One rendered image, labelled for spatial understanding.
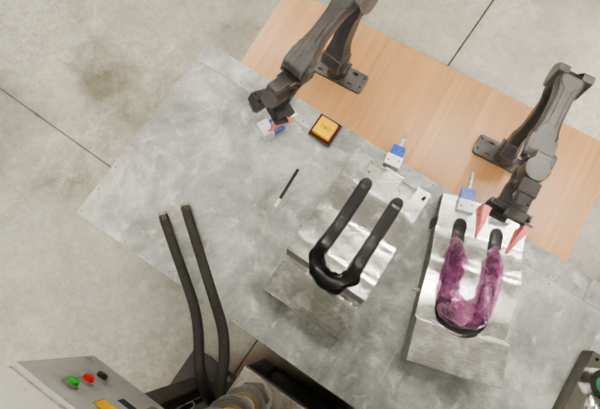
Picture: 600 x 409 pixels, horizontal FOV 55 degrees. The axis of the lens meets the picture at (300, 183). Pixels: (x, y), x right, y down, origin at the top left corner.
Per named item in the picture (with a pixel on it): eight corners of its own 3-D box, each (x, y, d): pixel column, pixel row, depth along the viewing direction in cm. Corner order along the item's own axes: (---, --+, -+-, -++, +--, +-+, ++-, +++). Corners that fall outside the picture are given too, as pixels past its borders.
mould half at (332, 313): (354, 156, 183) (357, 143, 170) (425, 201, 179) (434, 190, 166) (264, 289, 173) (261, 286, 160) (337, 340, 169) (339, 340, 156)
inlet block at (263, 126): (294, 111, 187) (294, 104, 182) (301, 123, 186) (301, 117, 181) (258, 129, 186) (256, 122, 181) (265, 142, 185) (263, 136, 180)
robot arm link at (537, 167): (553, 188, 128) (574, 144, 130) (516, 171, 129) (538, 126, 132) (533, 200, 139) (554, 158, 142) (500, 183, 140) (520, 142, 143)
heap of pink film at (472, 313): (446, 232, 170) (453, 228, 163) (505, 249, 169) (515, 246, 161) (425, 319, 164) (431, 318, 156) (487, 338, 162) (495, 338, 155)
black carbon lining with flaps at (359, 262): (362, 176, 174) (364, 167, 165) (408, 205, 172) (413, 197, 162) (297, 272, 167) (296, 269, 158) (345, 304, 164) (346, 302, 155)
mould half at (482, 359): (439, 196, 179) (447, 187, 168) (522, 221, 177) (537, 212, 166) (400, 358, 167) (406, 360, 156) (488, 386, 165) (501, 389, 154)
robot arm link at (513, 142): (517, 170, 170) (582, 84, 146) (496, 159, 171) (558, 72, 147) (521, 157, 174) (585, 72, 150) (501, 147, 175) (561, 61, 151)
